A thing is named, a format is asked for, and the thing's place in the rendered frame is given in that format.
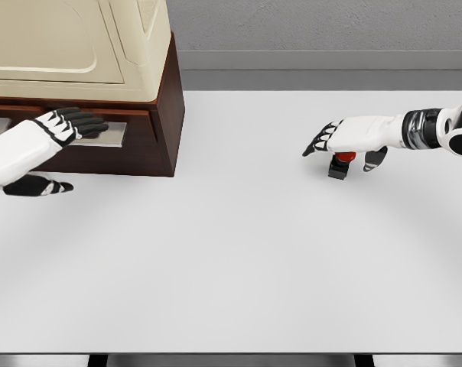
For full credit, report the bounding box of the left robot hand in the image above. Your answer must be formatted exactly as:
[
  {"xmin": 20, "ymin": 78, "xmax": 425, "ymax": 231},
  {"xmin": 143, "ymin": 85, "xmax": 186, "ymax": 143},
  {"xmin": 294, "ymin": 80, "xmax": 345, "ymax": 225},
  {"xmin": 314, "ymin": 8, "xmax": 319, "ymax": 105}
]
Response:
[{"xmin": 0, "ymin": 106, "xmax": 110, "ymax": 198}]

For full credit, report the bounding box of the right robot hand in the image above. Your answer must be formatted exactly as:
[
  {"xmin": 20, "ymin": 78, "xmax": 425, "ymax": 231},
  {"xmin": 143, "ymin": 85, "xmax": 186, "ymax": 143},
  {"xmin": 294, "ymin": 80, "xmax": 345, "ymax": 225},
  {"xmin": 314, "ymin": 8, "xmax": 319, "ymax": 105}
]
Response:
[{"xmin": 301, "ymin": 115, "xmax": 395, "ymax": 174}]

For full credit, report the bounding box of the red button switch black base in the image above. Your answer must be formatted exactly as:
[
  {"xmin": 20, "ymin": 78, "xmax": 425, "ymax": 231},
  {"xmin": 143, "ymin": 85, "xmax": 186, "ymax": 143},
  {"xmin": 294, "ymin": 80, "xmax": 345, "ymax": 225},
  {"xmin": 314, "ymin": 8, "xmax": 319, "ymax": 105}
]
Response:
[{"xmin": 327, "ymin": 151, "xmax": 358, "ymax": 180}]

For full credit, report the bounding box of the brown drawer with metal handle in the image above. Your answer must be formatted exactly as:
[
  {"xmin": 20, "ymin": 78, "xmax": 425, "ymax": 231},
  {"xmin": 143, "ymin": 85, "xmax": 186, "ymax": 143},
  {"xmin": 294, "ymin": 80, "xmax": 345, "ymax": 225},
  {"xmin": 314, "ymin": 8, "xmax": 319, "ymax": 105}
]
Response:
[{"xmin": 0, "ymin": 107, "xmax": 158, "ymax": 177}]

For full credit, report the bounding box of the brown cabinet with cream top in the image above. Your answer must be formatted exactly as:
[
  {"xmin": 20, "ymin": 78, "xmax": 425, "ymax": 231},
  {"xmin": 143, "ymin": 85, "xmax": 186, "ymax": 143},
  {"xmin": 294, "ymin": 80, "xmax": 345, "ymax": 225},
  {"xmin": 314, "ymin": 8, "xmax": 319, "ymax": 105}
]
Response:
[{"xmin": 0, "ymin": 0, "xmax": 187, "ymax": 179}]

